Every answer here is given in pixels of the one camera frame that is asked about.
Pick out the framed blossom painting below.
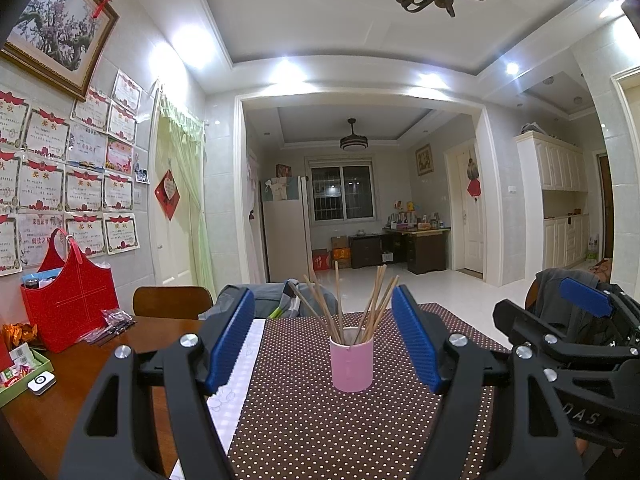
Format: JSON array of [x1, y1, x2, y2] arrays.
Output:
[[0, 0, 121, 102]]

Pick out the brown wooden chair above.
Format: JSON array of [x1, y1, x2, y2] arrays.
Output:
[[132, 286, 215, 321]]

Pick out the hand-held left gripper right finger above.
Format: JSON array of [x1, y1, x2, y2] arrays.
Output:
[[391, 284, 586, 480]]

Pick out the white table cloth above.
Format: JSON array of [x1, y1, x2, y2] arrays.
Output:
[[202, 317, 266, 456]]

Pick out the grey jacket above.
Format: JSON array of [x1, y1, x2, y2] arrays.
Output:
[[199, 280, 343, 321]]

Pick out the dark jacket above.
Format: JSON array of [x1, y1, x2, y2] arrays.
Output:
[[525, 267, 608, 346]]

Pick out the plastic packet of pens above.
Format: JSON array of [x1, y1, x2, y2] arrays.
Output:
[[85, 307, 137, 346]]

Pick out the red felt bag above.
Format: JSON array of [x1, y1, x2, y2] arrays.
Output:
[[20, 227, 121, 353]]

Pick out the small white device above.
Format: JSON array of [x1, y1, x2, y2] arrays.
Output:
[[27, 371, 57, 396]]

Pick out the brown polka dot tablecloth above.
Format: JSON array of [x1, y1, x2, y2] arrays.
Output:
[[227, 302, 511, 480]]

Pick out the ceiling fan lamp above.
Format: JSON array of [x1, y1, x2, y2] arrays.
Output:
[[340, 118, 369, 152]]

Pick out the red diamond door decoration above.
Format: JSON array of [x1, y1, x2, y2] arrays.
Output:
[[154, 169, 180, 221]]

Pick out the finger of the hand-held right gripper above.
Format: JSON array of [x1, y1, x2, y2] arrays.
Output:
[[493, 299, 571, 348], [559, 276, 640, 348]]

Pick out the barred window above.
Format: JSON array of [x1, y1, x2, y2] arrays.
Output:
[[310, 162, 375, 221]]

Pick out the cluster of small bottles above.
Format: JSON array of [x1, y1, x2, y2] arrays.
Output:
[[387, 201, 446, 231]]

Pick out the white cabinet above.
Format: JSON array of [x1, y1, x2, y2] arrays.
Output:
[[516, 130, 591, 286]]

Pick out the pink cup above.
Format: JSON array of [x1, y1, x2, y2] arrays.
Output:
[[329, 326, 375, 392]]

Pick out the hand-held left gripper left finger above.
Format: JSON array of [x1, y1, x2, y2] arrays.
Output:
[[59, 287, 257, 480]]

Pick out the dark wooden desk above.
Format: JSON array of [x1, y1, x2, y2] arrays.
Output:
[[349, 227, 451, 275]]

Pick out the white refrigerator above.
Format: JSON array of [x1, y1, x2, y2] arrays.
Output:
[[262, 175, 313, 283]]

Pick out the red hanging ornament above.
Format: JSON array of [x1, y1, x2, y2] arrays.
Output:
[[466, 157, 483, 201]]

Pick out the green tray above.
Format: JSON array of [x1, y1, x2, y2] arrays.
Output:
[[0, 342, 53, 408]]

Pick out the bunch of wooden chopsticks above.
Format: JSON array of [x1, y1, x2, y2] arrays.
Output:
[[287, 261, 401, 346]]

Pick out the green curtain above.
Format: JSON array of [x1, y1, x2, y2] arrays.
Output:
[[157, 80, 213, 291]]

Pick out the white door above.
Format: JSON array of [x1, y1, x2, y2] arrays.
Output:
[[445, 142, 486, 276]]

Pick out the wall of award certificates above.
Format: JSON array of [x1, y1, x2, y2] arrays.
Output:
[[0, 69, 146, 277]]

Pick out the orange snack wrappers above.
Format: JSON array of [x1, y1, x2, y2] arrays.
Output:
[[0, 321, 40, 348]]

